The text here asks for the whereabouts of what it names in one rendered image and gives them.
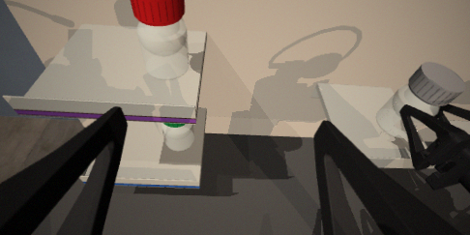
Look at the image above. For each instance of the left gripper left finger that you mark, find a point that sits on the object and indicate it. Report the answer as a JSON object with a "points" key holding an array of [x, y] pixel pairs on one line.
{"points": [[29, 196]]}

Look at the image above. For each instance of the white bottle with red cap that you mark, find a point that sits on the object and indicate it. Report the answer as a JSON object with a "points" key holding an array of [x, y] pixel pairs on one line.
{"points": [[163, 37]]}

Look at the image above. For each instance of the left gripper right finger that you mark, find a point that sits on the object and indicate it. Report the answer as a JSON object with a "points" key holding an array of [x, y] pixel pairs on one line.
{"points": [[394, 209]]}

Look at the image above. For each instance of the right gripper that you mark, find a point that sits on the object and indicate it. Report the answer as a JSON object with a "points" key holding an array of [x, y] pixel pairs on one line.
{"points": [[450, 140]]}

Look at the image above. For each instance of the large beige wall panel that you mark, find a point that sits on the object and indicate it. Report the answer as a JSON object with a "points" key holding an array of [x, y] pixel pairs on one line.
{"points": [[263, 58]]}

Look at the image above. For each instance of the white bottle with grey cap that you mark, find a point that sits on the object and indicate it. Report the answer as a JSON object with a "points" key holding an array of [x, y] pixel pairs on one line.
{"points": [[432, 85]]}

